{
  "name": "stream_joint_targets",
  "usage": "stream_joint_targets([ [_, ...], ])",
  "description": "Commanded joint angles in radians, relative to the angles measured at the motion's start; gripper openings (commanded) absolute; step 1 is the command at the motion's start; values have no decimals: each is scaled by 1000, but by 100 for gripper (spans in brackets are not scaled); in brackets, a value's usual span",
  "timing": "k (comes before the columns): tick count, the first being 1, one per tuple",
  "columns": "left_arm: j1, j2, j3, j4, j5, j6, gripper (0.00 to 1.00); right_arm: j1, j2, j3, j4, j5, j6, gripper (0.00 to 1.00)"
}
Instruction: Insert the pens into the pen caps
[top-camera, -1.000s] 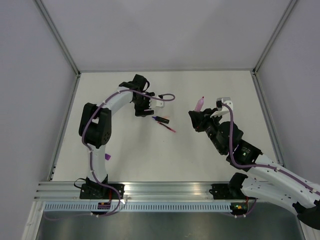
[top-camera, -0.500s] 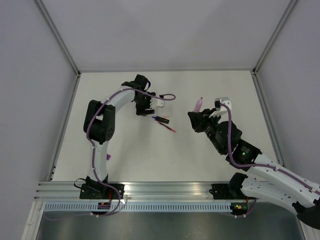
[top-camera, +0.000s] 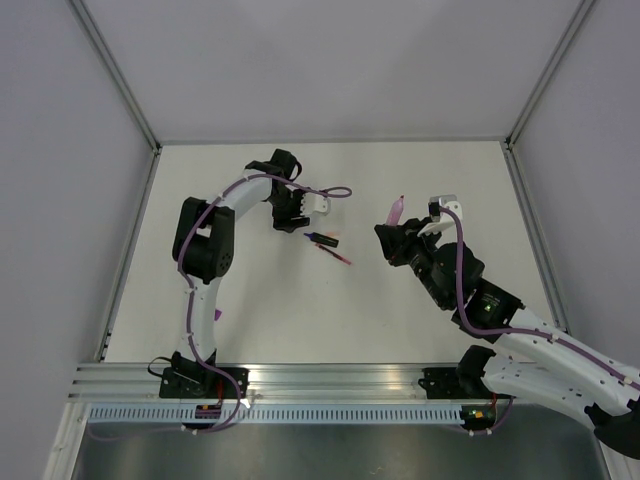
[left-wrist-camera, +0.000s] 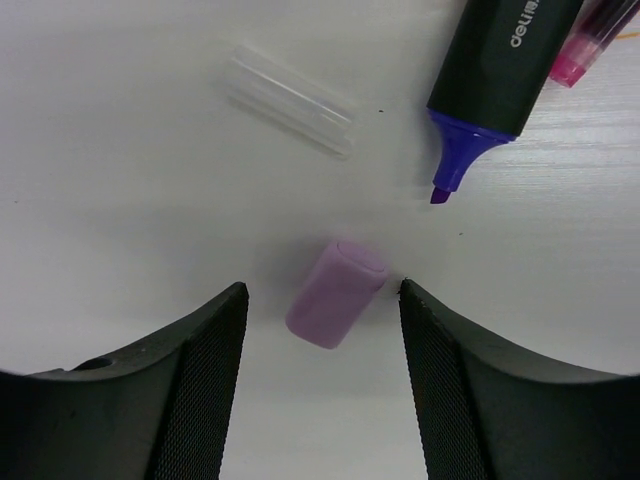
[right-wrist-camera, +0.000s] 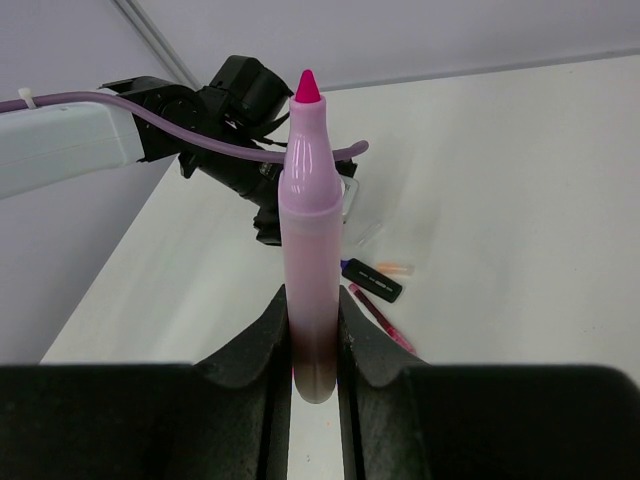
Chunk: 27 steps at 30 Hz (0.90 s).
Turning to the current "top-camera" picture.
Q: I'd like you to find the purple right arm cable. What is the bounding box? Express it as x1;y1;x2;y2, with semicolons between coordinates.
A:
439;204;640;391

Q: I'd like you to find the aluminium frame post left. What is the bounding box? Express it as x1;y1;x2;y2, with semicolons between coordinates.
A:
67;0;162;154

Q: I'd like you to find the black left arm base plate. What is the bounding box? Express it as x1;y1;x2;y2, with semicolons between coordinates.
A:
159;367;249;401

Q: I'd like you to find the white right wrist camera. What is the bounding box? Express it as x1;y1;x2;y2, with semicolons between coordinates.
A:
418;194;463;237

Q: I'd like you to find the black purple highlighter pen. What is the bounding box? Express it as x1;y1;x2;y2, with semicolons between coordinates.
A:
304;232;339;248

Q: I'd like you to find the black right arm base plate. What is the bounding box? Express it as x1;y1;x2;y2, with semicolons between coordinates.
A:
418;367;469;400

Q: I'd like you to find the white slotted cable duct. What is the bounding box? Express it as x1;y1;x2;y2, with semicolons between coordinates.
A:
89;403;463;425

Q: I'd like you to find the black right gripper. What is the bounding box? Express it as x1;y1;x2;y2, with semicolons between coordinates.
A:
375;216;450;308

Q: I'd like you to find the aluminium frame post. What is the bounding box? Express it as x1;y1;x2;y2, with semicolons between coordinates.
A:
67;0;162;154
504;0;599;151

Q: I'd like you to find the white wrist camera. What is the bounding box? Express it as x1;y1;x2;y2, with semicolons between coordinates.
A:
418;194;463;237
301;193;331;217

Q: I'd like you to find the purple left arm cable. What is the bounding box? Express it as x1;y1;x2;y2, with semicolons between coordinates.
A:
177;172;353;371

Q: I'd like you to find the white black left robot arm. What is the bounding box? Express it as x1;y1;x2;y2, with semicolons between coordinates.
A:
159;149;310;400

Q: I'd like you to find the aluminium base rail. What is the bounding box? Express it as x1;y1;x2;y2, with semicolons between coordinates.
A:
69;362;596;401

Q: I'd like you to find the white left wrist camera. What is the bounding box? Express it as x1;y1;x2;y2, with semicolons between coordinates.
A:
301;193;331;217

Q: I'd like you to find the red transparent pen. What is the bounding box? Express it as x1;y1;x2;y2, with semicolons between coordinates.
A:
315;244;353;266

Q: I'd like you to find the aluminium frame post right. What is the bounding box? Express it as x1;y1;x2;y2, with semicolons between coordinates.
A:
504;0;599;151

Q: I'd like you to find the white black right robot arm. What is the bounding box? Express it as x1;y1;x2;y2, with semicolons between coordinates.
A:
374;212;639;459

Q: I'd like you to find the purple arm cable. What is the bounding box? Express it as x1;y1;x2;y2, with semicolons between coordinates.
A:
177;172;353;371
439;204;640;391

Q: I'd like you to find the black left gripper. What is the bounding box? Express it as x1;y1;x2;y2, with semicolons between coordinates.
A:
266;189;312;235

